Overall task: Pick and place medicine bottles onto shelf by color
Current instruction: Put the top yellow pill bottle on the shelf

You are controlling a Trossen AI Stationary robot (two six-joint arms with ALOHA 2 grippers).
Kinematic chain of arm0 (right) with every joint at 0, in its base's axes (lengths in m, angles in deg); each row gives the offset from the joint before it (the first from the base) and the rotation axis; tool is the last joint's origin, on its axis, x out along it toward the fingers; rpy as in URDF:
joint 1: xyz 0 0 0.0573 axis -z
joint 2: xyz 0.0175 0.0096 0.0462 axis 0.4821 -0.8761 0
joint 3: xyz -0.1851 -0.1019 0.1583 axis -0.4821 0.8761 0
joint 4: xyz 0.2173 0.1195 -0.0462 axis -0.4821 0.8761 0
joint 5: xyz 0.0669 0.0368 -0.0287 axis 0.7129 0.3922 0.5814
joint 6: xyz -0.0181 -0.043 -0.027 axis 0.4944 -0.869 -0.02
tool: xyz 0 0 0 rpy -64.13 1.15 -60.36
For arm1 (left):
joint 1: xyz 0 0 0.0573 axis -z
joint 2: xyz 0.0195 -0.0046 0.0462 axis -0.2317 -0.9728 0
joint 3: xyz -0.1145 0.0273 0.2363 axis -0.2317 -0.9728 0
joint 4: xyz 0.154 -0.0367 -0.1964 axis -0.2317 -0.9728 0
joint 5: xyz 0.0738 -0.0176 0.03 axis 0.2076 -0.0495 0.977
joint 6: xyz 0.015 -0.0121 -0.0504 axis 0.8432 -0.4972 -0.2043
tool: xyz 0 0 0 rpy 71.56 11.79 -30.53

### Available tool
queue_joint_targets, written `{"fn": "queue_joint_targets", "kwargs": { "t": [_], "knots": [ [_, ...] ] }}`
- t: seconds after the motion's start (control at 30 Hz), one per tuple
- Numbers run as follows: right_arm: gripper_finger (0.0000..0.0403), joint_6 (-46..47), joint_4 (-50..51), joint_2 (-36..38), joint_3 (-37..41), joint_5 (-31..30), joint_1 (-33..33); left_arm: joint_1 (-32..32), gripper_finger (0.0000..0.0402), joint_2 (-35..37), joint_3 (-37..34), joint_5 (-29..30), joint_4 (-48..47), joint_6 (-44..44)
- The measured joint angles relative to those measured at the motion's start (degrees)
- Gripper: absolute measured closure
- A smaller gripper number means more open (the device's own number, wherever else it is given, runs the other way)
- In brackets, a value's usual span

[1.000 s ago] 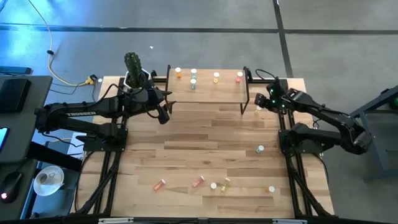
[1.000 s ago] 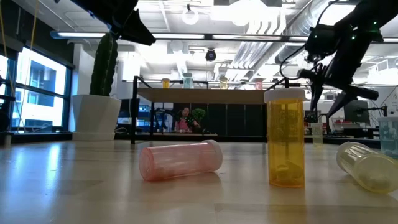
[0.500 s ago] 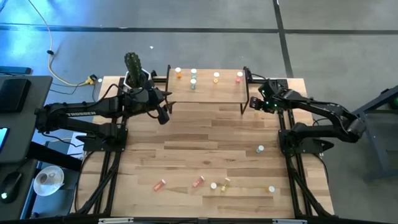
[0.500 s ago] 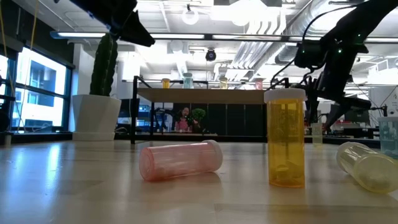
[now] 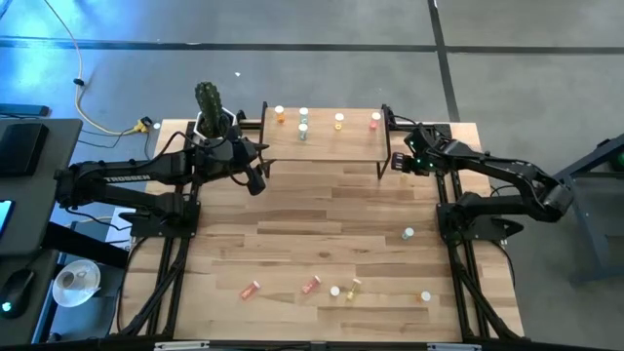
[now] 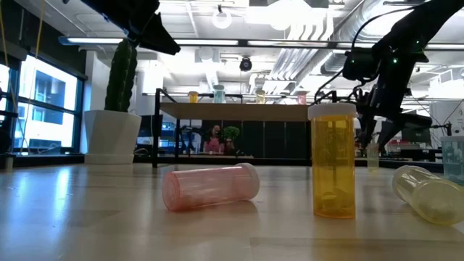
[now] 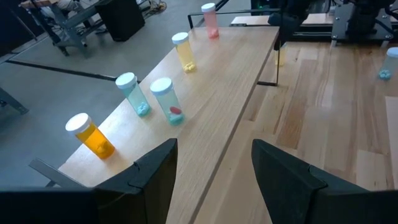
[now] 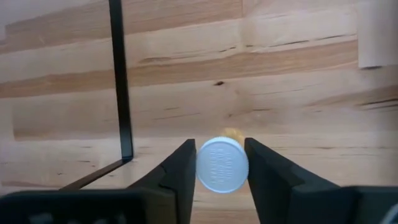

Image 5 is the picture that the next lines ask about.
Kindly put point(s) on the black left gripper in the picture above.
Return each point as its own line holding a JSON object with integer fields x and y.
{"x": 239, "y": 153}

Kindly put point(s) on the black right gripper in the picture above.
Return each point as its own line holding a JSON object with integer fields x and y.
{"x": 421, "y": 153}

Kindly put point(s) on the pale yellow medicine bottle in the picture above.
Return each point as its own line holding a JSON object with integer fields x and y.
{"x": 353, "y": 288}
{"x": 403, "y": 179}
{"x": 339, "y": 121}

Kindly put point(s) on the orange medicine bottle white cap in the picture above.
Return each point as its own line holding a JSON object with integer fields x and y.
{"x": 334, "y": 291}
{"x": 279, "y": 113}
{"x": 424, "y": 296}

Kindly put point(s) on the blue medicine bottle white cap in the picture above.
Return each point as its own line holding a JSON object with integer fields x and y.
{"x": 303, "y": 114}
{"x": 407, "y": 233}
{"x": 302, "y": 130}

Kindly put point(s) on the pink medicine bottle white cap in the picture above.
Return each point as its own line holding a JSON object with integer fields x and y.
{"x": 374, "y": 120}
{"x": 250, "y": 289}
{"x": 311, "y": 284}

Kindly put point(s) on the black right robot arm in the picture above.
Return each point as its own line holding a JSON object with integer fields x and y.
{"x": 512, "y": 170}

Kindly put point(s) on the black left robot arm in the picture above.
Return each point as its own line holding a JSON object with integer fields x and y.
{"x": 127, "y": 178}

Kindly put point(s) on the green cactus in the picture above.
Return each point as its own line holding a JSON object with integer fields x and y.
{"x": 209, "y": 105}

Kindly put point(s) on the white paper sheet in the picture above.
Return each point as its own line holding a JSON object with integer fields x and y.
{"x": 114, "y": 234}

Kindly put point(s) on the dark grey desk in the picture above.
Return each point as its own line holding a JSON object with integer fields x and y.
{"x": 29, "y": 195}
{"x": 41, "y": 317}

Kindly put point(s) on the black rectangular device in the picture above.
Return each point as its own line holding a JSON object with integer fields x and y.
{"x": 22, "y": 148}

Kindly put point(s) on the black flat bar device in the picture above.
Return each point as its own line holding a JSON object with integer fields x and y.
{"x": 24, "y": 109}

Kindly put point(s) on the smartphone with lit screen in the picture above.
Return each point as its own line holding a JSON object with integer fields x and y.
{"x": 4, "y": 217}

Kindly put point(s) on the black computer mouse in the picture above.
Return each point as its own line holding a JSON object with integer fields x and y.
{"x": 17, "y": 292}

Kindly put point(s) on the black aluminium table frame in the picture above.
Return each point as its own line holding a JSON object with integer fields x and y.
{"x": 442, "y": 129}

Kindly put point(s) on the wooden shelf black metal frame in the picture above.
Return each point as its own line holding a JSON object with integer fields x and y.
{"x": 331, "y": 146}

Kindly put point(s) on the blue-grey metal table frame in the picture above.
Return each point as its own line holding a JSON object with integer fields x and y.
{"x": 585, "y": 224}

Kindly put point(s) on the silver metal bracket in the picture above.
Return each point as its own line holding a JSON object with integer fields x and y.
{"x": 180, "y": 345}
{"x": 453, "y": 347}

